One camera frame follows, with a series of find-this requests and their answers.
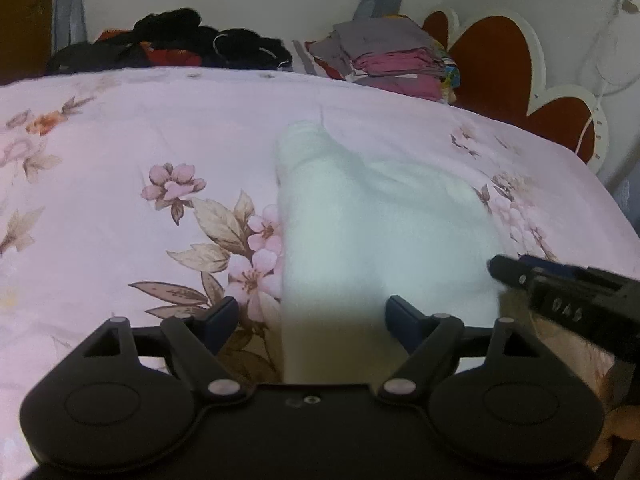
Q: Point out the white cloth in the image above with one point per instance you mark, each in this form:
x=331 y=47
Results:
x=360 y=230

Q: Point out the person's right hand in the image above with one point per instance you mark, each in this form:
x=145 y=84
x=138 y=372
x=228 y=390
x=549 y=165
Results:
x=612 y=435

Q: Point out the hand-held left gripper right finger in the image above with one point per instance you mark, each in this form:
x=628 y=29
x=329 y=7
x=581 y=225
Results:
x=400 y=317

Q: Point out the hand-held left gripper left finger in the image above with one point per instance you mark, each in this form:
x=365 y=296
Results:
x=222 y=317

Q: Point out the stack of folded clothes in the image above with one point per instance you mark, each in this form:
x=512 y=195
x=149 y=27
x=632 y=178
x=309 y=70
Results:
x=390 y=55

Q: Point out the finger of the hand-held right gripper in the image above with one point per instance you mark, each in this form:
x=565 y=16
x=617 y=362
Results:
x=510 y=272
x=547 y=266

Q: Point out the pile of dark clothes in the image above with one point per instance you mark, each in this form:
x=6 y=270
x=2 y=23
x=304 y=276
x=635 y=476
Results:
x=175 y=40

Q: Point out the wooden wardrobe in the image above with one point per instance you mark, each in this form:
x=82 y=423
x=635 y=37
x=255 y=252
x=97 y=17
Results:
x=22 y=20

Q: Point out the grey curtain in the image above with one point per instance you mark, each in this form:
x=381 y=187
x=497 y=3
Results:
x=70 y=5
x=380 y=2

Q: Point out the pink floral bedsheet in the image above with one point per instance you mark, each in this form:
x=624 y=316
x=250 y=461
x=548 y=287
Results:
x=125 y=160

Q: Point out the red and white headboard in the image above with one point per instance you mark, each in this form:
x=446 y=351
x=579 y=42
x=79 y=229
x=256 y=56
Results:
x=500 y=65

